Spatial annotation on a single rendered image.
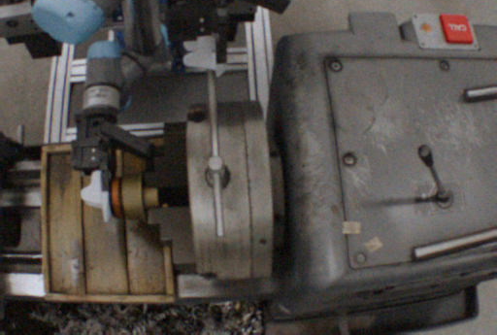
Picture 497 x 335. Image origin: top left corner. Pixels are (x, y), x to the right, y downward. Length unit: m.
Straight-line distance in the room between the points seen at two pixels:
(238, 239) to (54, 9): 0.46
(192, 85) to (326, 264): 1.34
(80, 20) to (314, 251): 0.49
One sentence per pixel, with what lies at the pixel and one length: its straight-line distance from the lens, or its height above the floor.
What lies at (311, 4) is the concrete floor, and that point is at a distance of 2.56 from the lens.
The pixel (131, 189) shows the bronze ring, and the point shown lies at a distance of 1.02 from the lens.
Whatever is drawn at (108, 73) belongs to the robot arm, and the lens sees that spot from 1.13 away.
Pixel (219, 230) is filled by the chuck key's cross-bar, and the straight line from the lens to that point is 0.81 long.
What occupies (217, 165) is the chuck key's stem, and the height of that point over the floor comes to 1.32.
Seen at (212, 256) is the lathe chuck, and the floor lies 1.17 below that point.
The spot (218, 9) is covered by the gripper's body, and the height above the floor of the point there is 1.48.
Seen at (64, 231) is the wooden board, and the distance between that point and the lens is 1.29.
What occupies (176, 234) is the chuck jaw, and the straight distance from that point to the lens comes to 1.01.
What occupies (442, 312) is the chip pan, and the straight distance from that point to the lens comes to 1.67.
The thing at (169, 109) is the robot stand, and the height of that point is 0.21.
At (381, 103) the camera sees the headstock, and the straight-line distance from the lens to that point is 0.95.
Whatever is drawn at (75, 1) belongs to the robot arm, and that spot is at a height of 1.42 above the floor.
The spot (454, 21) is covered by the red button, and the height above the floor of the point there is 1.27.
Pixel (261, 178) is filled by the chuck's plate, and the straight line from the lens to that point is 0.90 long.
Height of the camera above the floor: 2.09
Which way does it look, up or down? 70 degrees down
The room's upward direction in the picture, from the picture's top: 5 degrees clockwise
